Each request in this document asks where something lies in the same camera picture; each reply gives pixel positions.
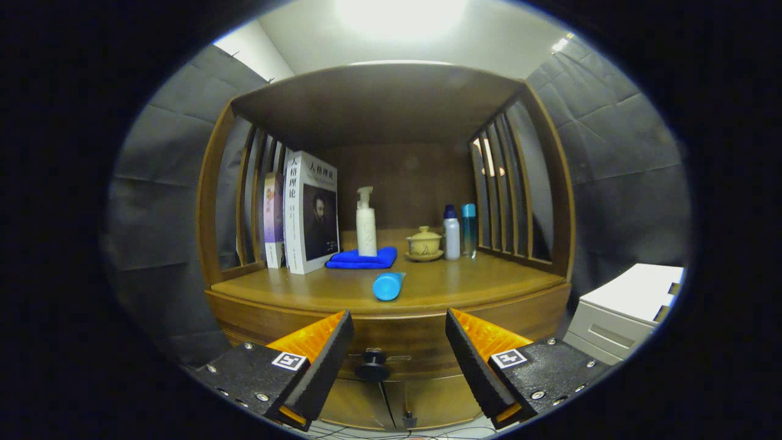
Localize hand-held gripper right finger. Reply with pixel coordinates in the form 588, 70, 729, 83
445, 308, 612, 431

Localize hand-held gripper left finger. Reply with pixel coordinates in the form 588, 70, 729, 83
189, 309, 355, 431

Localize black drawer knob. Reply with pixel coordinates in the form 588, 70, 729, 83
356, 348, 392, 383

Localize wooden drawer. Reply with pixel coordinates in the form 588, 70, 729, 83
205, 282, 572, 383

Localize blue white cosmetic tube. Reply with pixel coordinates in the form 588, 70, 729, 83
372, 271, 407, 302

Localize wooden countertop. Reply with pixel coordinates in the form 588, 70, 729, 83
208, 229, 566, 317

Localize white drawer unit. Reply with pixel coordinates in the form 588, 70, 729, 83
562, 263, 685, 366

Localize wooden cabinet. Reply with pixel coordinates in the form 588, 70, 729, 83
195, 60, 576, 431

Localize blue folded cloth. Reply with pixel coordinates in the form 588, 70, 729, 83
325, 246, 398, 270

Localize white bottle blue cap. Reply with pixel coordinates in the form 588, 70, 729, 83
443, 205, 461, 262

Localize blue translucent bottle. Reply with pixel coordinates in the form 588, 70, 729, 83
461, 203, 478, 259

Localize yellow lidded teacup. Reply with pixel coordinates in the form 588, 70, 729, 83
405, 225, 445, 262

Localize white pump bottle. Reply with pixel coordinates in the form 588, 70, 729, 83
356, 186, 378, 257

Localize white portrait book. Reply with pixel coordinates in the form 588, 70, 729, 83
283, 150, 340, 275

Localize purple book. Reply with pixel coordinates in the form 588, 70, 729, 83
263, 172, 287, 270

